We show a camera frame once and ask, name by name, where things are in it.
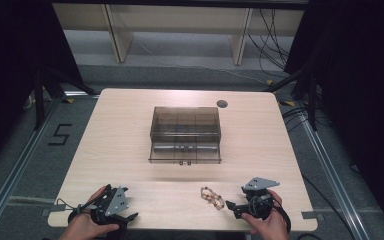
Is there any beaded bracelet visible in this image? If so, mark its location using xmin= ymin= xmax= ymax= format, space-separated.
xmin=200 ymin=186 xmax=226 ymax=210

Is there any black curtain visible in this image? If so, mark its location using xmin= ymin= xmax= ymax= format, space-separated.
xmin=0 ymin=0 xmax=84 ymax=173
xmin=283 ymin=0 xmax=384 ymax=239

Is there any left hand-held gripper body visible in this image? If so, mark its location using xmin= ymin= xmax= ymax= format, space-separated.
xmin=91 ymin=184 xmax=130 ymax=228

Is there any aluminium floor rail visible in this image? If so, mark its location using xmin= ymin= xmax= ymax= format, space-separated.
xmin=0 ymin=94 xmax=63 ymax=234
xmin=298 ymin=106 xmax=373 ymax=240

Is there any black metal stand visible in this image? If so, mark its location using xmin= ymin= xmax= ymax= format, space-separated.
xmin=262 ymin=64 xmax=319 ymax=132
xmin=32 ymin=65 xmax=99 ymax=132

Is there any white shelf unit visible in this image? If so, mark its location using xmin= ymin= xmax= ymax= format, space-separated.
xmin=52 ymin=2 xmax=306 ymax=66

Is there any smoky transparent drawer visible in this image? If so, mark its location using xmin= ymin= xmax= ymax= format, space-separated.
xmin=147 ymin=140 xmax=223 ymax=167

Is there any bundle of black cables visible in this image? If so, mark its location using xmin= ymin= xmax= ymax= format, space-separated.
xmin=247 ymin=8 xmax=292 ymax=80

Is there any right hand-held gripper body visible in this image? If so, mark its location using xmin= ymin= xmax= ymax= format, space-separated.
xmin=240 ymin=176 xmax=281 ymax=221

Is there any person's right hand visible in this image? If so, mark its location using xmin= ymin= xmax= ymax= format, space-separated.
xmin=240 ymin=189 xmax=290 ymax=240

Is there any black floor cable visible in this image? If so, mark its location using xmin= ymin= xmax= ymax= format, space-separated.
xmin=300 ymin=172 xmax=359 ymax=240

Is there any person's left hand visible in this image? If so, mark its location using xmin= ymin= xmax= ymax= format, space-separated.
xmin=59 ymin=185 xmax=120 ymax=240

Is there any smoky transparent organizer box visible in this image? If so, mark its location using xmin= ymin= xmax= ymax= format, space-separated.
xmin=149 ymin=106 xmax=222 ymax=144

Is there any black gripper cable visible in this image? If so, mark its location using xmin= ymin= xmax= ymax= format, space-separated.
xmin=272 ymin=199 xmax=293 ymax=235
xmin=55 ymin=197 xmax=85 ymax=216

